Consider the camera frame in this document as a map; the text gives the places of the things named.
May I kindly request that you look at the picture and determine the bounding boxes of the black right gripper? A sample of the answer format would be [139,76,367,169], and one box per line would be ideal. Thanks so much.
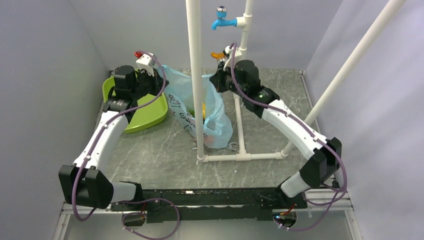
[209,62,247,99]

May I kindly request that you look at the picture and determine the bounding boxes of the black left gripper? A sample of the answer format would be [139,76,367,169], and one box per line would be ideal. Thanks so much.
[131,66,170,100]

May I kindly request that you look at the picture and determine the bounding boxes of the light blue printed plastic bag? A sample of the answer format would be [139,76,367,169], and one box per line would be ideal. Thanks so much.
[156,64,234,150]

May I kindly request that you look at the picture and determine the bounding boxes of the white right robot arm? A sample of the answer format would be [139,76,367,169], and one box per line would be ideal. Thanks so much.
[209,60,342,208]

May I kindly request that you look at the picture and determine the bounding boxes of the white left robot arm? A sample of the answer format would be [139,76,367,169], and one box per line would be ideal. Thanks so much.
[58,65,169,211]

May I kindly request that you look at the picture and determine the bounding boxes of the yellow fake mango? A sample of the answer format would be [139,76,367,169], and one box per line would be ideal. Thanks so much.
[202,103,207,120]

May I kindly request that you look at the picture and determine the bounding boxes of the green fake grape bunch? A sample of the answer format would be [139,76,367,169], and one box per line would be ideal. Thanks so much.
[186,106,195,117]

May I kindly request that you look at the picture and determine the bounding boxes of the orange plastic faucet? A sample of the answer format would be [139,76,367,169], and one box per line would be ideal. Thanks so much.
[210,52,226,63]

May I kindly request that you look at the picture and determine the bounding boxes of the lime green plastic basin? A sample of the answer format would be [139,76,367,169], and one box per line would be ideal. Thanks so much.
[102,76,169,134]

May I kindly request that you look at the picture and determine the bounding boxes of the blue plastic faucet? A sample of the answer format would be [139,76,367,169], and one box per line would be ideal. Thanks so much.
[210,5,237,30]

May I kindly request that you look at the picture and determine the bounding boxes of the silver combination wrench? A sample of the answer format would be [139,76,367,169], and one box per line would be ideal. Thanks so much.
[190,141,239,152]

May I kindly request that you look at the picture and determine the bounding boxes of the white diagonal pole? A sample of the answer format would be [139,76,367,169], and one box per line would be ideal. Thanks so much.
[304,0,407,125]

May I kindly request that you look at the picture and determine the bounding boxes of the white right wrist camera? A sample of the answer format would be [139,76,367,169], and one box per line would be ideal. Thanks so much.
[223,45,240,70]

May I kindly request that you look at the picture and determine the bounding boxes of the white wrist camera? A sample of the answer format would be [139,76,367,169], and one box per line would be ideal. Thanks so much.
[223,45,240,70]
[134,51,155,77]

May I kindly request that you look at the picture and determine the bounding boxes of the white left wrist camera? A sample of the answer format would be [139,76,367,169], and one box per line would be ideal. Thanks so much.
[134,51,155,77]

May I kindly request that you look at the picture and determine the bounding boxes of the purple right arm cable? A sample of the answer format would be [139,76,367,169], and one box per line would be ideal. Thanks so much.
[229,42,348,233]

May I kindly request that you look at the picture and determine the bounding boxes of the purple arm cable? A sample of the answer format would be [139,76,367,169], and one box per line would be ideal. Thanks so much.
[229,42,348,233]
[71,50,181,240]

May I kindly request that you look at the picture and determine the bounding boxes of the white PVC pipe frame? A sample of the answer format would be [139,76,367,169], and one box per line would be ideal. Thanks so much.
[184,0,296,163]

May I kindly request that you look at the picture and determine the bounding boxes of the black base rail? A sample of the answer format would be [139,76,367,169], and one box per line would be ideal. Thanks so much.
[110,187,308,224]

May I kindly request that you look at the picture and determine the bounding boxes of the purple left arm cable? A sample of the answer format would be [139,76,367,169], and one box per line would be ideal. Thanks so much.
[71,50,181,240]

